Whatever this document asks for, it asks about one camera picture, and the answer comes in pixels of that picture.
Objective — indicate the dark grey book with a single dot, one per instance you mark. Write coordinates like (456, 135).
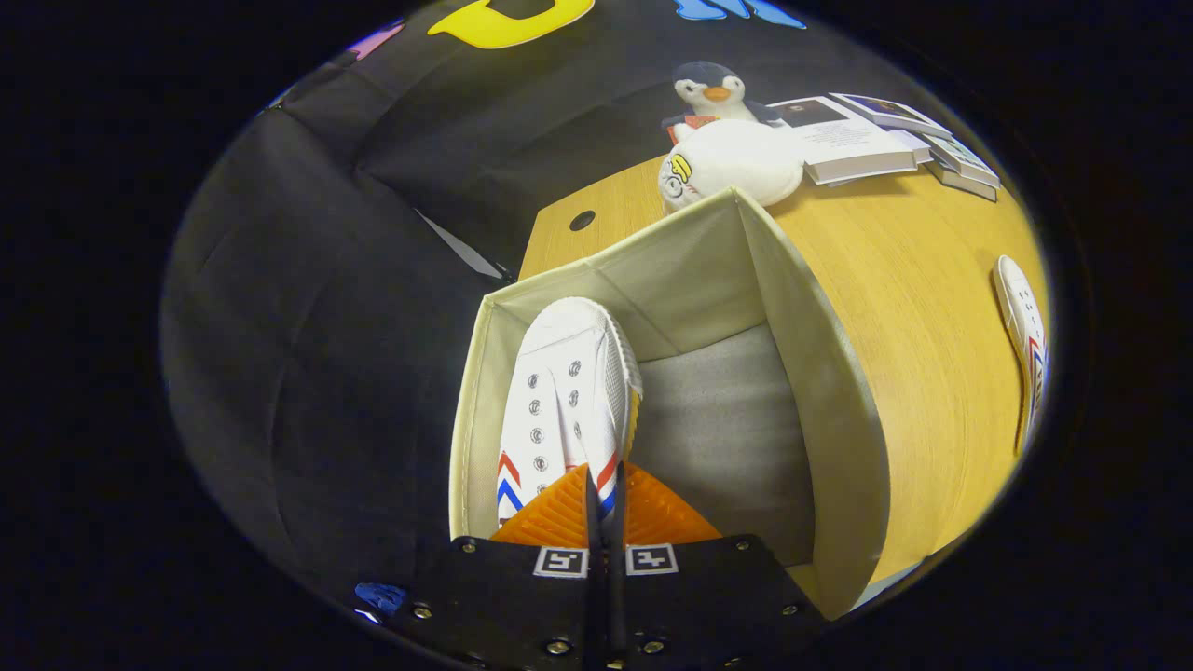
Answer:
(965, 184)

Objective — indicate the white book blue photo cover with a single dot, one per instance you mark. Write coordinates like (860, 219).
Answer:
(895, 112)

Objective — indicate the white book pale green cover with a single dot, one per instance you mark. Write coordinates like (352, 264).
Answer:
(965, 158)

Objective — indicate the white book dark photo cover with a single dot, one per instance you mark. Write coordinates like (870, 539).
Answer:
(839, 140)

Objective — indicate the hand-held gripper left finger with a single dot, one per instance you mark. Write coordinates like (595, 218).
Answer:
(593, 513)

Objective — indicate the grey fabric storage box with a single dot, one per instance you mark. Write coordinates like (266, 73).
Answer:
(727, 419)

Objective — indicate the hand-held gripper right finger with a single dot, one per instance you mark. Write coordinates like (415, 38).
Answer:
(620, 522)

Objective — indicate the white canvas shoe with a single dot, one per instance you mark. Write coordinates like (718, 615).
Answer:
(1023, 326)
(569, 373)

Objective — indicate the penguin plush toy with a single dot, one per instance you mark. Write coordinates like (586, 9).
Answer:
(736, 154)

